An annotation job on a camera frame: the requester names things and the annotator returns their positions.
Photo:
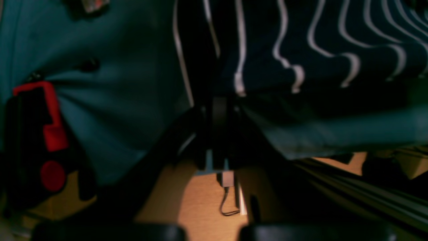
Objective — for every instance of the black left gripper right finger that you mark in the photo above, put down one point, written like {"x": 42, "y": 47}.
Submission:
{"x": 283, "y": 203}

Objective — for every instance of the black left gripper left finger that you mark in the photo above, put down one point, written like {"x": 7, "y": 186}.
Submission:
{"x": 139, "y": 206}

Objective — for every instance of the navy white striped t-shirt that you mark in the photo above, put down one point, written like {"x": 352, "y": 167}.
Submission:
{"x": 249, "y": 48}

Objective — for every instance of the white aluminium table leg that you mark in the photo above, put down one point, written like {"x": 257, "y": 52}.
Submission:
{"x": 239, "y": 197}

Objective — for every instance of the teal table cloth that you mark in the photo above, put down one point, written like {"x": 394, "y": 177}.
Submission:
{"x": 120, "y": 85}

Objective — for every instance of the orange black clamp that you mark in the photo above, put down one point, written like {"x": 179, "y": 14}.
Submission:
{"x": 40, "y": 150}

